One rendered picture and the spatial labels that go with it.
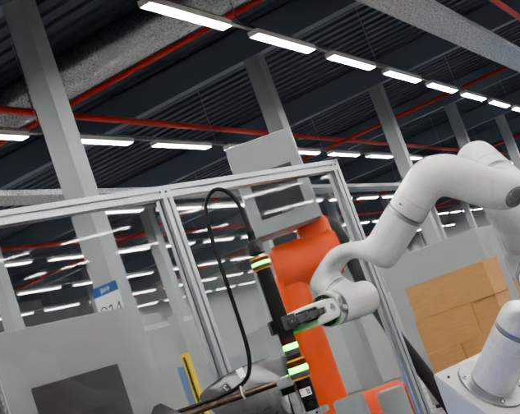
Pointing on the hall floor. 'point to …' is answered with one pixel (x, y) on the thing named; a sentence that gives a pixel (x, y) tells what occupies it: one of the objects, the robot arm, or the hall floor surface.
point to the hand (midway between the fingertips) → (283, 324)
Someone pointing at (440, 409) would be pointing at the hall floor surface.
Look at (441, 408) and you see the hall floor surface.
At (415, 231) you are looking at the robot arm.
